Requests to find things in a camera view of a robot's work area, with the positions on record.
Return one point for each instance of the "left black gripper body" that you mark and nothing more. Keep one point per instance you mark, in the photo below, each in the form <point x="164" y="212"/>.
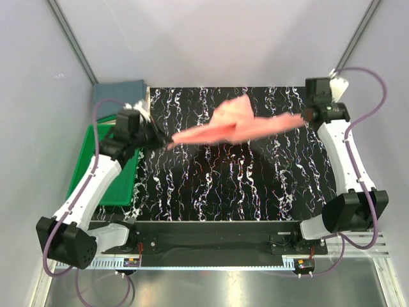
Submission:
<point x="148" y="136"/>

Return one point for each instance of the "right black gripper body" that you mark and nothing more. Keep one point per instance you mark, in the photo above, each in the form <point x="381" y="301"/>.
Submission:
<point x="303" y="113"/>

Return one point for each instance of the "pink t-shirt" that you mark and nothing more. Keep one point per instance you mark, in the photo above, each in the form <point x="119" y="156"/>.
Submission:
<point x="234" y="122"/>

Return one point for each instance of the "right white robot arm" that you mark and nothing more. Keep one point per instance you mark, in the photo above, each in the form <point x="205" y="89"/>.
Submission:
<point x="358" y="203"/>

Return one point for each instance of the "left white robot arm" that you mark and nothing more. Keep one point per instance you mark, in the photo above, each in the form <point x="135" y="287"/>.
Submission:
<point x="65" y="237"/>

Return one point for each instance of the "green plastic tray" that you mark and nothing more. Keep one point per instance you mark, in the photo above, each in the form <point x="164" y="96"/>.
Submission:
<point x="118" y="180"/>

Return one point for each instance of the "black marble pattern mat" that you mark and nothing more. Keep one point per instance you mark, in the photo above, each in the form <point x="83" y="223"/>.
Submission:
<point x="283" y="177"/>

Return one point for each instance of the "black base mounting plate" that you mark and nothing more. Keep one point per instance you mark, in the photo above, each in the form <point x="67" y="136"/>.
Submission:
<point x="217" y="244"/>

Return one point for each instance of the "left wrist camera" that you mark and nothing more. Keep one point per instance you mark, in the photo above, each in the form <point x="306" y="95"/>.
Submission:
<point x="143" y="107"/>

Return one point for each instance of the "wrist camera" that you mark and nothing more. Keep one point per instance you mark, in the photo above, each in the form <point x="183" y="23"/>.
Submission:
<point x="338" y="85"/>
<point x="143" y="107"/>

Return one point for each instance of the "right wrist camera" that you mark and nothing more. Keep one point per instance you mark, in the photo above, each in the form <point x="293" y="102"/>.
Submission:
<point x="338" y="85"/>

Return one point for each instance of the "aluminium rail frame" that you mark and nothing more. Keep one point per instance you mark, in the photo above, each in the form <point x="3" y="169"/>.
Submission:
<point x="339" y="249"/>

